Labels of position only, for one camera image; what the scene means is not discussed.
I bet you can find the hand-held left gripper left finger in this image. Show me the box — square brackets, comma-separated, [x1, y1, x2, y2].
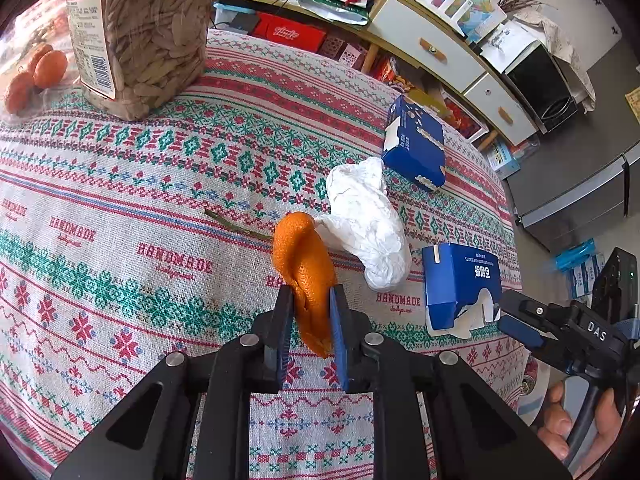
[50, 285, 296, 480]

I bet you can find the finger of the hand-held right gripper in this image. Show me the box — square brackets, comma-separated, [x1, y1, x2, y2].
[497, 312, 551, 356]
[499, 290, 576, 326]

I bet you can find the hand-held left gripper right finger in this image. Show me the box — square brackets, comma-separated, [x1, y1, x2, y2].
[327, 284, 573, 480]

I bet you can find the red drink can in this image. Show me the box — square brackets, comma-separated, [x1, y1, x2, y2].
[520, 360, 541, 396]

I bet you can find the orange peel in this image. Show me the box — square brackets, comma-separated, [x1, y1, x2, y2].
[271, 211, 338, 359]

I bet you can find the blue carton with torn flap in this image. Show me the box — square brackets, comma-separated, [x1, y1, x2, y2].
[421, 242, 503, 338]

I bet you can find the white paper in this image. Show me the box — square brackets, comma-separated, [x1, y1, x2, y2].
[312, 156, 411, 292]

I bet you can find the blue dotted carton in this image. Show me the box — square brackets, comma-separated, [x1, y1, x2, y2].
[381, 94, 447, 193]

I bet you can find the person's right hand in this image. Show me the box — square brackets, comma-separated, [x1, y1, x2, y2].
[537, 382, 631, 480]

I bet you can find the thin green stem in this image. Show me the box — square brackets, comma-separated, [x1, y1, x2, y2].
[204, 209, 275, 240]

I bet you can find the grey refrigerator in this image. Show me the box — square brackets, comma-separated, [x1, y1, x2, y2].
[505, 140, 640, 253]

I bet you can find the blue and white box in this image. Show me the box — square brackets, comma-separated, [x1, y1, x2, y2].
[487, 137, 541, 178]

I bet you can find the patterned woven tablecloth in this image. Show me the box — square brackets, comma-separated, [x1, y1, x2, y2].
[0, 0, 531, 480]

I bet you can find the white box with red picture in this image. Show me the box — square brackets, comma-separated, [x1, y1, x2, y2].
[440, 87, 491, 143]

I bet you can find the white drawer beside microwave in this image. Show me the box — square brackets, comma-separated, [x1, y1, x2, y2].
[462, 72, 540, 147]

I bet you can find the black microwave oven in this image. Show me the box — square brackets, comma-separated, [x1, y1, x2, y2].
[502, 42, 581, 133]

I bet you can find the yellow cardboard box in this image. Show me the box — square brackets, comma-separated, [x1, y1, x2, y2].
[410, 87, 451, 116]

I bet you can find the pale patterned cloth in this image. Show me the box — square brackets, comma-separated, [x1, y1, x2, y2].
[515, 10, 598, 113]

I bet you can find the orange cartoon snack bag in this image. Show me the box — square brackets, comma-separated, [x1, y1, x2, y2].
[372, 55, 426, 93]

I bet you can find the pink perforated box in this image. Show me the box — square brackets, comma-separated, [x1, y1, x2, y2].
[340, 42, 371, 71]
[317, 35, 348, 61]

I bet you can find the wooden cabinet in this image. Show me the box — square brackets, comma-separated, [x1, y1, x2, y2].
[212, 0, 543, 148]

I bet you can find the flat red box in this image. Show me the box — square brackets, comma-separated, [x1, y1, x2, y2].
[250, 12, 328, 53]

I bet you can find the wide white cabinet drawer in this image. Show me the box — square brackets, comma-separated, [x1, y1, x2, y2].
[370, 0, 488, 93]

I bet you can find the white slatted rack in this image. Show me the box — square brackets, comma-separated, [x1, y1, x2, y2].
[409, 0, 476, 36]

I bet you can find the colourful map poster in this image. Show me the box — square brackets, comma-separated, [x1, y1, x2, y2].
[415, 0, 508, 43]

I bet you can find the blue plastic bin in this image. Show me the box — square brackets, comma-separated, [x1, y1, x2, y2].
[214, 2, 258, 31]

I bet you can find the clear jar of seeds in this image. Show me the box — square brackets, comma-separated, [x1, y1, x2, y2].
[61, 0, 218, 122]

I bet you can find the white and green bag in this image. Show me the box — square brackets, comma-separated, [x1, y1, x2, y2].
[300, 0, 373, 26]

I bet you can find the orange fruit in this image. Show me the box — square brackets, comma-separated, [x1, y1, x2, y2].
[4, 71, 37, 115]
[32, 50, 68, 89]
[26, 42, 55, 73]

